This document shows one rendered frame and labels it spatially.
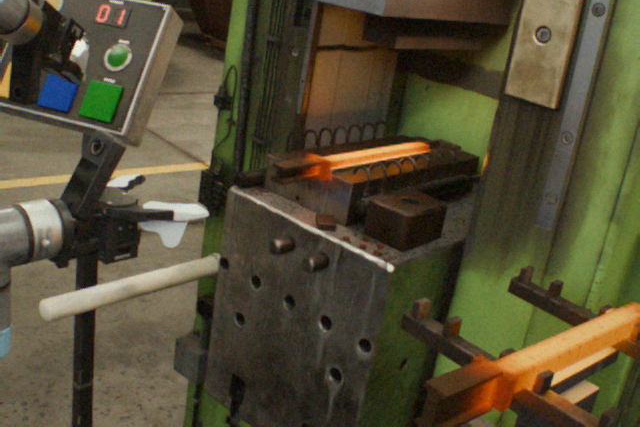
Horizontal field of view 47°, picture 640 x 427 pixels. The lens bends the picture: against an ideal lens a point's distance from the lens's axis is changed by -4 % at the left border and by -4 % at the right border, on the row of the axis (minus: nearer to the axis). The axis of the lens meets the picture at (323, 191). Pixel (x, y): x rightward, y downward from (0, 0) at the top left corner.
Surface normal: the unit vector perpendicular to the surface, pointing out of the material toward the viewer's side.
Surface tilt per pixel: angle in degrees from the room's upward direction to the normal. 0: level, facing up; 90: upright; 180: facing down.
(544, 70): 90
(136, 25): 60
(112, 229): 90
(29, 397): 0
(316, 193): 90
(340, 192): 90
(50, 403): 0
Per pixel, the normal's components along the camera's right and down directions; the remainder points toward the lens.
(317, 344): -0.66, 0.14
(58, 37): -0.17, -0.24
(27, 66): -0.27, 0.24
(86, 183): -0.47, -0.30
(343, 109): 0.74, 0.33
